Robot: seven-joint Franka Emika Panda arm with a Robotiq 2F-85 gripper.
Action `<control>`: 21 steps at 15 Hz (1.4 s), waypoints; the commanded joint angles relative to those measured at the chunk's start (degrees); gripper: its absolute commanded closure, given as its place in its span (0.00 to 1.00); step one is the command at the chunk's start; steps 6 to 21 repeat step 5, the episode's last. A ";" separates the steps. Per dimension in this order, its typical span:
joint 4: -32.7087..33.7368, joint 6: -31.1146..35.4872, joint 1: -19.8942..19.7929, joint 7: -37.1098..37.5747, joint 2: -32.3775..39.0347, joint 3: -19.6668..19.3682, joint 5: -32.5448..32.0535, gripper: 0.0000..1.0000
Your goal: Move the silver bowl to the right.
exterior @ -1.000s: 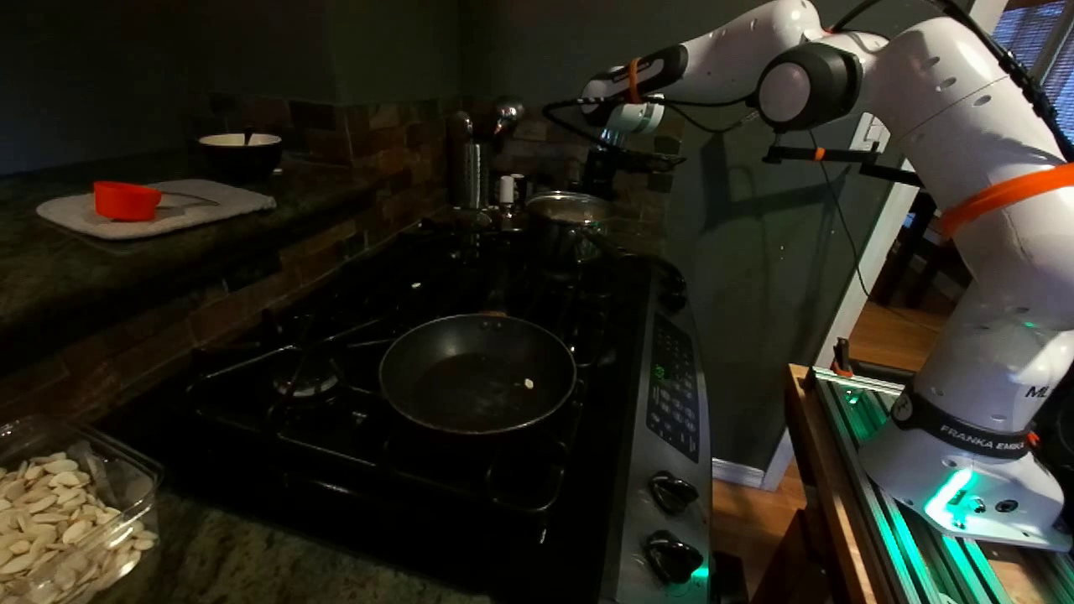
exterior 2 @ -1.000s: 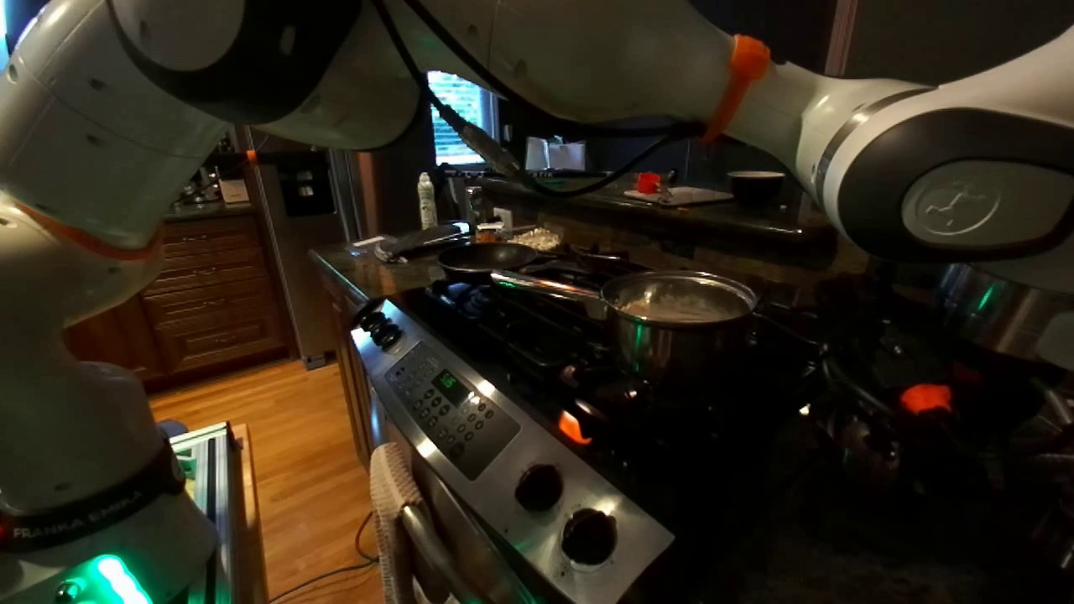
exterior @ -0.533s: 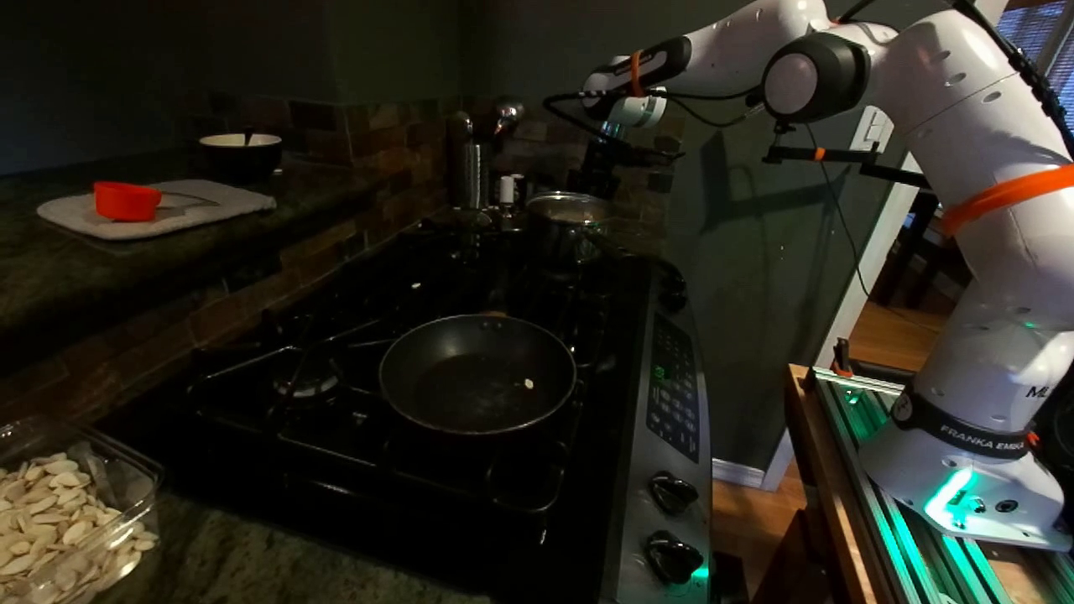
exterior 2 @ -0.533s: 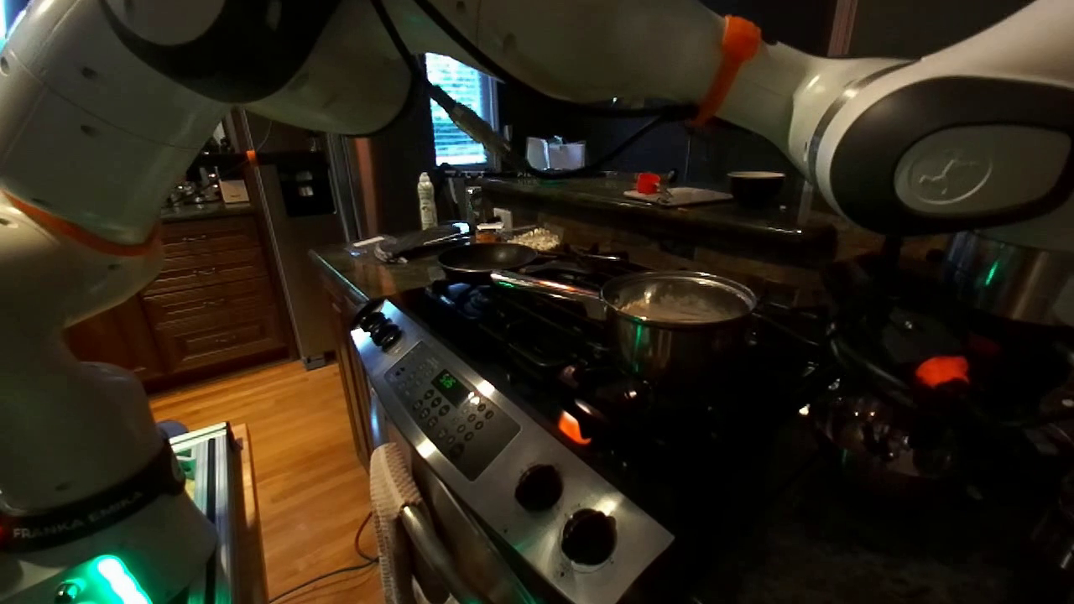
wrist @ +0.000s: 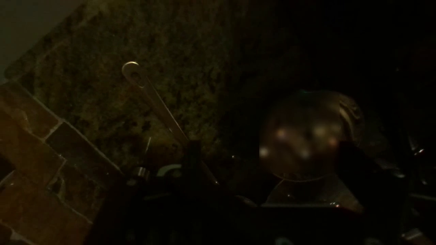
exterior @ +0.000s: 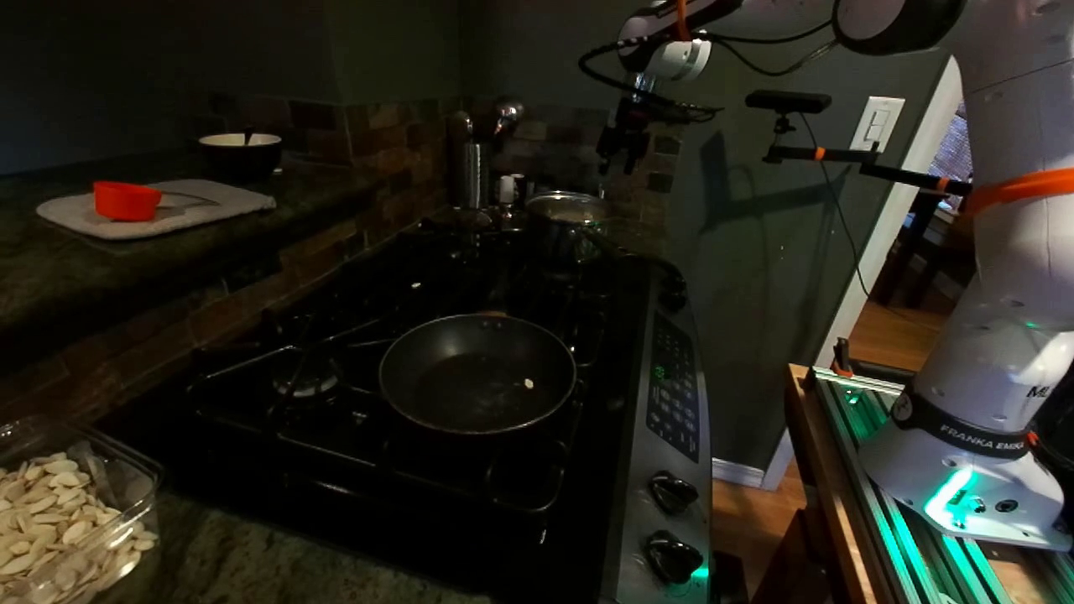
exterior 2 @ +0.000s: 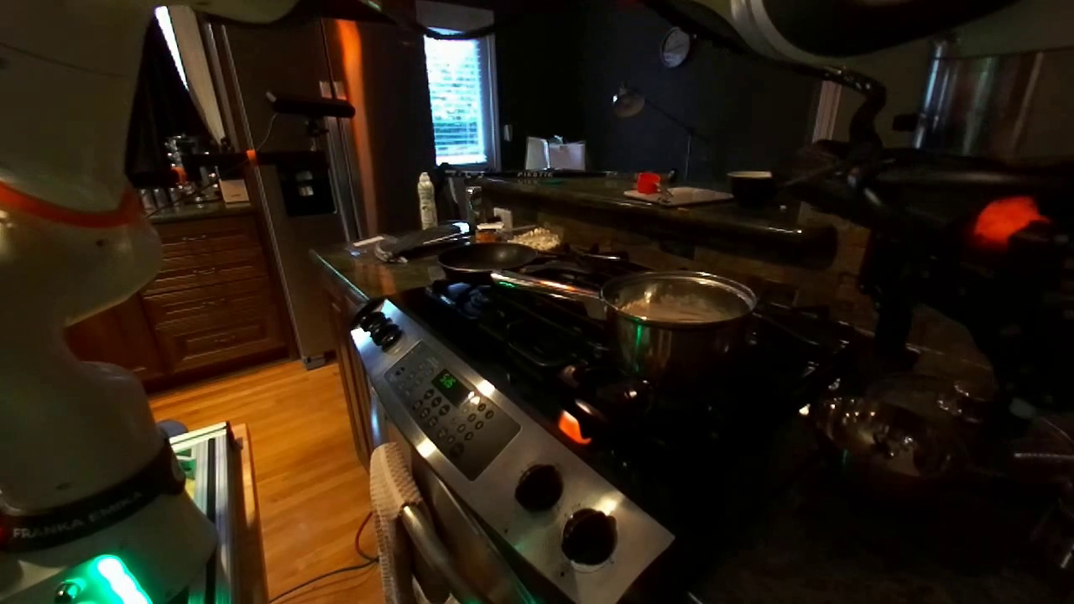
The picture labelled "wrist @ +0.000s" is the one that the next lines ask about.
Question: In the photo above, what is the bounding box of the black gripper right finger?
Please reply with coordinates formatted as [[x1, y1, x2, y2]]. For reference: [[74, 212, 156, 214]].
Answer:
[[333, 139, 382, 209]]

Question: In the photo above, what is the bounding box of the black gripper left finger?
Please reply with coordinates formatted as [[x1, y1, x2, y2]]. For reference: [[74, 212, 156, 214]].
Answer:
[[179, 139, 217, 202]]

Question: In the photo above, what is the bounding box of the silver metal bowl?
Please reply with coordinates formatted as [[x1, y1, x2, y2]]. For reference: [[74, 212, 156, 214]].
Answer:
[[257, 89, 365, 184]]

